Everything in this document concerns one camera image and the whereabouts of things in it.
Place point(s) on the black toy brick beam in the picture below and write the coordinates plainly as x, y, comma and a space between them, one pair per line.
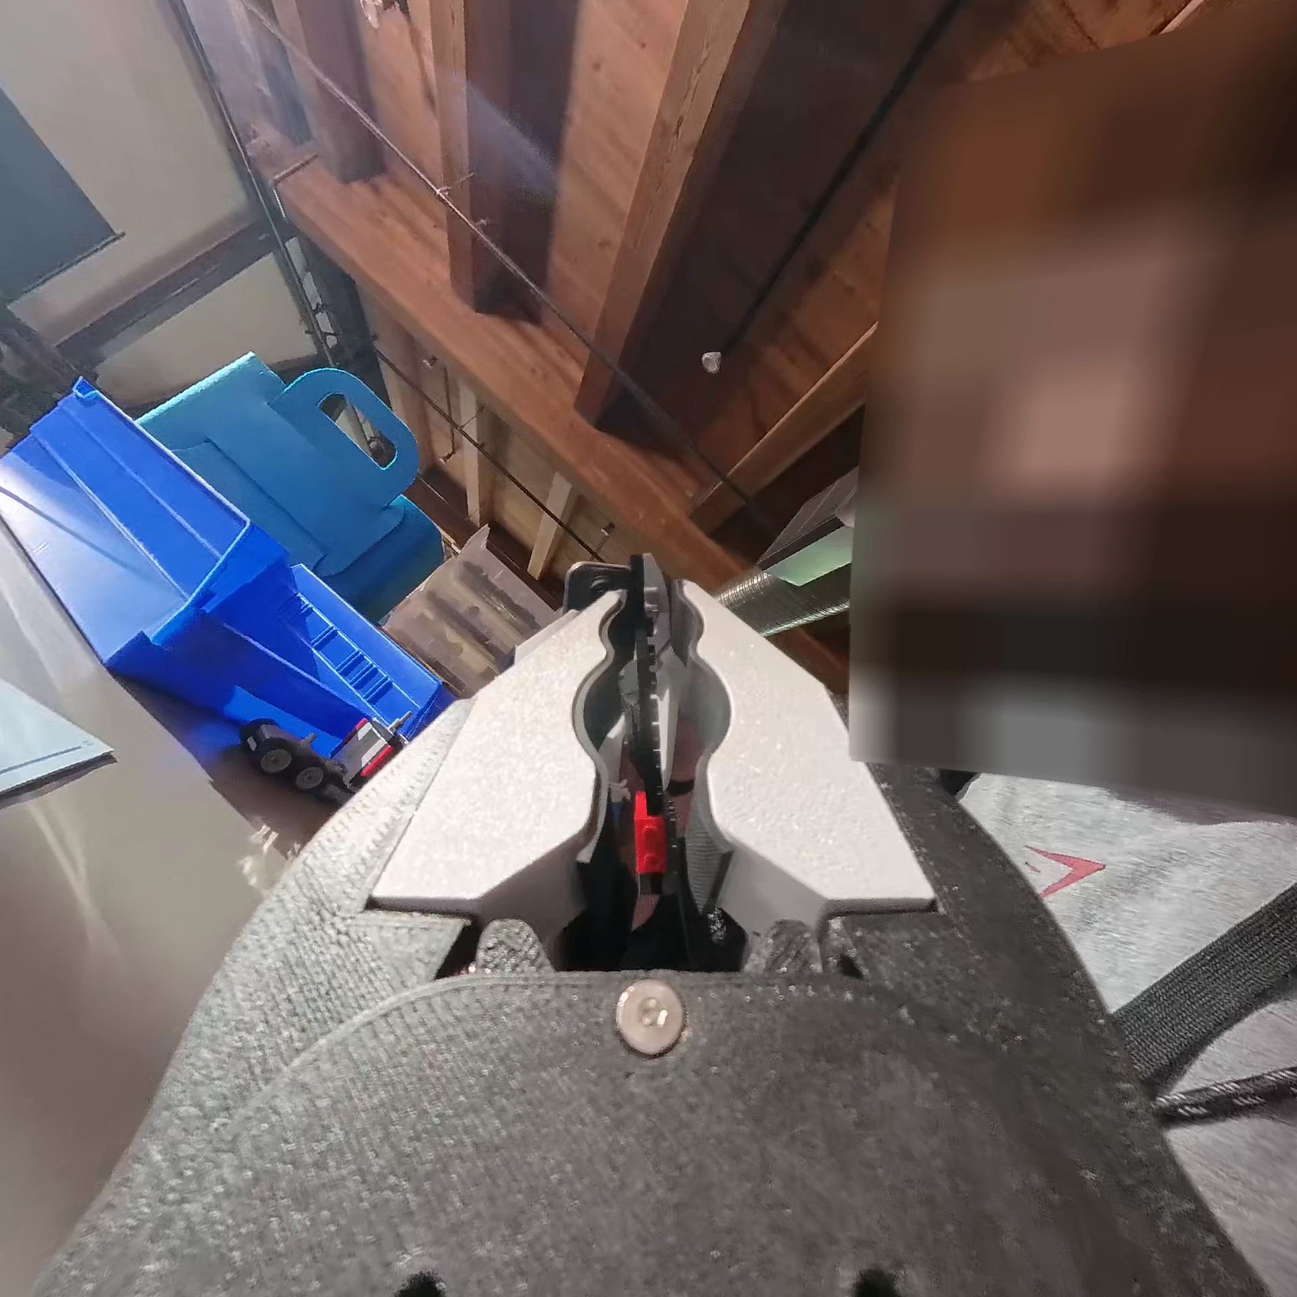
649, 831

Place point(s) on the silver ventilation duct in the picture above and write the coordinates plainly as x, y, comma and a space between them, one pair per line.
780, 603

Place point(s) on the toy brick truck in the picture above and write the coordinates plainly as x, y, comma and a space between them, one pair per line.
305, 765

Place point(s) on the grey desk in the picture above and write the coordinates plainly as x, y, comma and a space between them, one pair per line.
101, 892

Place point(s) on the light blue instruction booklet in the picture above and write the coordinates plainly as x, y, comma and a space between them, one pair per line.
51, 740

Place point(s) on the clear plastic organizer box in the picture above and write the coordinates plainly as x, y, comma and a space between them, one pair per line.
467, 618

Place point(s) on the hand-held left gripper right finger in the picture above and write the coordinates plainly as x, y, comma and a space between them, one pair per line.
820, 801

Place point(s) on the light blue foam case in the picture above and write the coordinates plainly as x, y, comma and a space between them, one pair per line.
254, 456

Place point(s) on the blue plastic bin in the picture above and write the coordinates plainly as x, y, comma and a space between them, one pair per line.
122, 527
334, 659

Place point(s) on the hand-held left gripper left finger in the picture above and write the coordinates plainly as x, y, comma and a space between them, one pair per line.
487, 801

